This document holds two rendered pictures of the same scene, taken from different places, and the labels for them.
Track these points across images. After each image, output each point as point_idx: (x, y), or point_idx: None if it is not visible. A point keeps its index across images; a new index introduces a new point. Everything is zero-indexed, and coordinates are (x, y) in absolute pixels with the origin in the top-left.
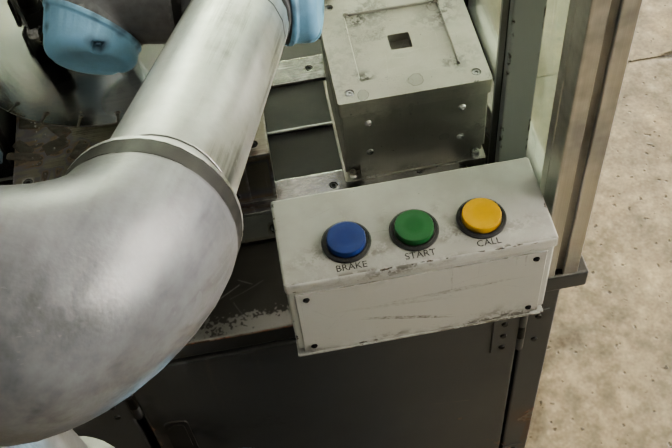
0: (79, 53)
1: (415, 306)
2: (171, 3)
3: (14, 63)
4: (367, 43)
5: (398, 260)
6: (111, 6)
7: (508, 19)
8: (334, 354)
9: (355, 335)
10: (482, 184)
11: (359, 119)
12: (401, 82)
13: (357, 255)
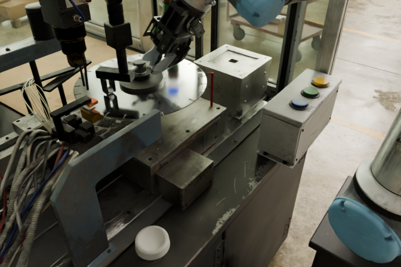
0: (275, 3)
1: (316, 126)
2: None
3: (122, 105)
4: (225, 64)
5: (318, 101)
6: None
7: (295, 17)
8: (273, 182)
9: (304, 148)
10: (307, 77)
11: (244, 85)
12: (250, 67)
13: (308, 105)
